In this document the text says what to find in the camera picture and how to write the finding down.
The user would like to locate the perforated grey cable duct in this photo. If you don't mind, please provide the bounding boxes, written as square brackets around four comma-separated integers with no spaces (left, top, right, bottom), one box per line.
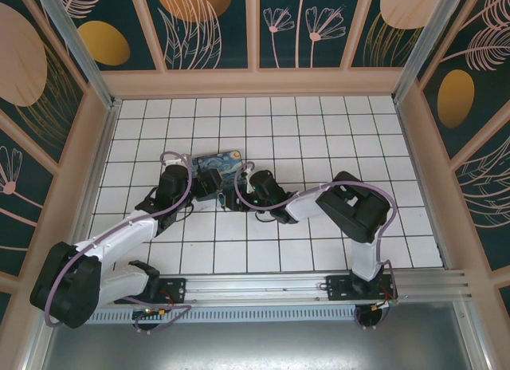
[85,305,359,324]

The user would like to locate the teal panel large cream circle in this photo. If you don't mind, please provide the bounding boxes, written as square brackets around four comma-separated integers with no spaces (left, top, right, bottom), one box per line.
[0,0,89,167]

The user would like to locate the teal panel pink flower gold lines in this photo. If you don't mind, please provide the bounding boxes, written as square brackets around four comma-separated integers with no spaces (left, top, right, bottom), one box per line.
[0,114,57,281]

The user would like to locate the grey metal sheet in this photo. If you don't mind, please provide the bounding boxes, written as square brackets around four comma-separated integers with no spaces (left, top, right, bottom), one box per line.
[39,320,493,370]

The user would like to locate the teal panel with pink flowers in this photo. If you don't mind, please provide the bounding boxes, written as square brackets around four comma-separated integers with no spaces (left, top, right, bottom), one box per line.
[257,0,348,71]

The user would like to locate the teal panel cream circle gold lines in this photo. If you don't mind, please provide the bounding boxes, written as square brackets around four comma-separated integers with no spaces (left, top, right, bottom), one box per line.
[349,0,441,69]

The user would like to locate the purple cable loop under rail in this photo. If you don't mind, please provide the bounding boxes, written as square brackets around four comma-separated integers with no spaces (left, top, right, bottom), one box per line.
[133,304,193,334]

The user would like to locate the aluminium corner post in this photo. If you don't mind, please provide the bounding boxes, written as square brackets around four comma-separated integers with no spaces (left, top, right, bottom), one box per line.
[33,0,123,112]
[392,0,475,104]

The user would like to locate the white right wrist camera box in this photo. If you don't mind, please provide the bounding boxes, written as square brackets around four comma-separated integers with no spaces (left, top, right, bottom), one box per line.
[240,163,257,195]

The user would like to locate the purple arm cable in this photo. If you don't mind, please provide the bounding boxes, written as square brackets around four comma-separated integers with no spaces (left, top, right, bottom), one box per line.
[44,149,196,329]
[233,162,399,303]

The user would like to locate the teal panel orange circle leaves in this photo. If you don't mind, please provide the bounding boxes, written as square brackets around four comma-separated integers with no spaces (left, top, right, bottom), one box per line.
[153,0,251,72]

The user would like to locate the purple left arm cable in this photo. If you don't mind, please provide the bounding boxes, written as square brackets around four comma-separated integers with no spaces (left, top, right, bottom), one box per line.
[44,149,196,329]

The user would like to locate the aluminium side rail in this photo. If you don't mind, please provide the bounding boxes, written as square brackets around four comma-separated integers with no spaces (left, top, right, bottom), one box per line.
[394,100,492,370]
[22,102,120,370]

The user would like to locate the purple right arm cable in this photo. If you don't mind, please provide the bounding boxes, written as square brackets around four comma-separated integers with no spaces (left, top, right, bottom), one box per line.
[233,162,399,303]

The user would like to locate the long aluminium base rail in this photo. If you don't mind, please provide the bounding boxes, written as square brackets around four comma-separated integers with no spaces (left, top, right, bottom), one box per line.
[112,268,476,308]

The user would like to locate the teal panel pink leaf outlines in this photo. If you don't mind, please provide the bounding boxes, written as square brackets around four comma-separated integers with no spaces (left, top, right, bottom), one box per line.
[449,132,510,272]

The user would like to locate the black cable loop under rail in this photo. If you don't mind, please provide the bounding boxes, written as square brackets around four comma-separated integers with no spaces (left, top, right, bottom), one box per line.
[353,304,394,330]

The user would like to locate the teal panel orange oval feathers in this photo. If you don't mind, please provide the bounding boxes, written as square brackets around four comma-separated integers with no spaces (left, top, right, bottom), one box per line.
[420,0,510,160]

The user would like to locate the teal panel with orange oval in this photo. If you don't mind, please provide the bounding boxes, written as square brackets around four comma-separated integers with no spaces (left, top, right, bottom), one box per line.
[51,0,160,73]

